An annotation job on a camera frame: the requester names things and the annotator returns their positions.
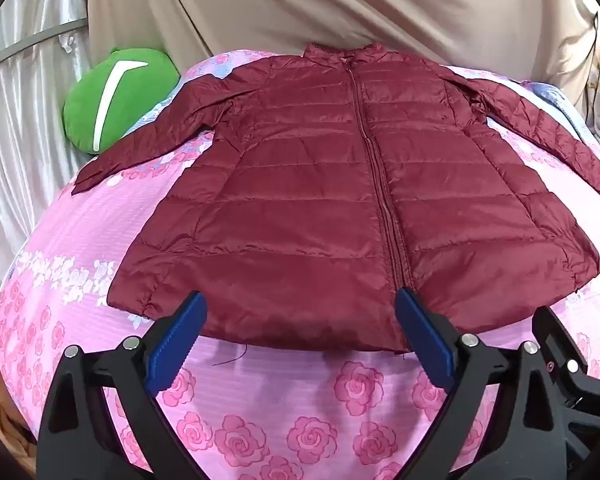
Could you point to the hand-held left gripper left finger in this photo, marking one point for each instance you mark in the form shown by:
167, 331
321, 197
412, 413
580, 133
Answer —
177, 345

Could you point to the silver satin curtain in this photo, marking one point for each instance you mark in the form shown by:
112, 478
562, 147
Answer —
25, 110

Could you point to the green plush pillow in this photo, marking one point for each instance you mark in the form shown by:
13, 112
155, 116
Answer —
110, 100

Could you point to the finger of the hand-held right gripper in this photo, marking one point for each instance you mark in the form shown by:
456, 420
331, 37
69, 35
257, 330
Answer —
580, 355

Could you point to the grey curtain band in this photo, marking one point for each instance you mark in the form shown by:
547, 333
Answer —
35, 35

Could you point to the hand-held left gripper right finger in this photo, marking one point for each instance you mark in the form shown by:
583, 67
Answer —
425, 345

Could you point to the maroon puffer jacket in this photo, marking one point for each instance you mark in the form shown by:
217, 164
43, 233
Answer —
330, 200

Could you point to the beige cloth cover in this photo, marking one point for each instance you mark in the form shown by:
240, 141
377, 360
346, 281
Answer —
330, 5

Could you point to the pink floral bed sheet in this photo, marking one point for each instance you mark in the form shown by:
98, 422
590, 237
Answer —
290, 410

